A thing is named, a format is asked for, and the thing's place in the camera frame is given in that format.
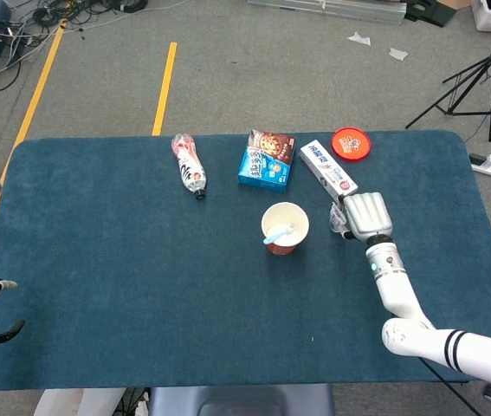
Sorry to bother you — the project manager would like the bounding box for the blue biscuit box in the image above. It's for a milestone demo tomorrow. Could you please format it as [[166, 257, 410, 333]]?
[[237, 146, 293, 194]]

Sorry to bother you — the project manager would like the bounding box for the grey blue robot chest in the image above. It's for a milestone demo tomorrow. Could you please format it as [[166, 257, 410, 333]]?
[[147, 384, 336, 416]]

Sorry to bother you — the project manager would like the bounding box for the white toothpaste carton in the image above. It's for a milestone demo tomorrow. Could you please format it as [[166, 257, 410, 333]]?
[[299, 140, 359, 205]]

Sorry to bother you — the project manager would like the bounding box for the red paper cup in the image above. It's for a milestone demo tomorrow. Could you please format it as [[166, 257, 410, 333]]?
[[261, 201, 311, 257]]

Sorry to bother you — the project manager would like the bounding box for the brown pizza print box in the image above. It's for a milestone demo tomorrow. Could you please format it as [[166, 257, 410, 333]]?
[[248, 128, 297, 166]]

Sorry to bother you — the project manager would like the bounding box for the yellow floor tape strip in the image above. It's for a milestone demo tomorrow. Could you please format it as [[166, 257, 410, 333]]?
[[152, 42, 178, 137], [0, 23, 65, 278]]

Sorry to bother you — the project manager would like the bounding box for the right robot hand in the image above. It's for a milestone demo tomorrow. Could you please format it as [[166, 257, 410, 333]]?
[[331, 192, 393, 243]]

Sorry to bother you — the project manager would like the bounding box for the red round lid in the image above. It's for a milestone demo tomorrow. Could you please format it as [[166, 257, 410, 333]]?
[[330, 126, 373, 163]]

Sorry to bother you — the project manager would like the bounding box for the white robot body cover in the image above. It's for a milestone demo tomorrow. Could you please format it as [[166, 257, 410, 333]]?
[[32, 387, 127, 416]]

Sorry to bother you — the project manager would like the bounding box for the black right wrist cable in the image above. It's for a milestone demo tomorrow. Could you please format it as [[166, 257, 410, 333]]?
[[422, 359, 482, 416]]

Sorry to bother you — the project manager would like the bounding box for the light blue toothbrush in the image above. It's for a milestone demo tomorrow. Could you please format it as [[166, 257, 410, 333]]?
[[262, 223, 296, 246]]

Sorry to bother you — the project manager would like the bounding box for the white red plastic bottle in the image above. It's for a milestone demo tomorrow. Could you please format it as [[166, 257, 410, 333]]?
[[170, 133, 208, 203]]

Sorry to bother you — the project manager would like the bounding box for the black cable tangle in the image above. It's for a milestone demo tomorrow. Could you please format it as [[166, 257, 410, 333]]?
[[0, 0, 149, 49]]

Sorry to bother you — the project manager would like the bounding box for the blue table mat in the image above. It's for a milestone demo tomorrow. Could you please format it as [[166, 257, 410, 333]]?
[[0, 129, 491, 391]]

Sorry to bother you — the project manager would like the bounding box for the black stand foot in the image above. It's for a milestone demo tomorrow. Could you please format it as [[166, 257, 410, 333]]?
[[404, 0, 449, 28]]

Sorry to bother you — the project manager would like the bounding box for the aluminium rail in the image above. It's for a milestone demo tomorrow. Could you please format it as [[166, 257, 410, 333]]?
[[247, 0, 407, 26]]

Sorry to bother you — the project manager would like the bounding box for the white printed toothpaste tube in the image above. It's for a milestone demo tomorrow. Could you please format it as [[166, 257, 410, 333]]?
[[329, 203, 350, 235]]

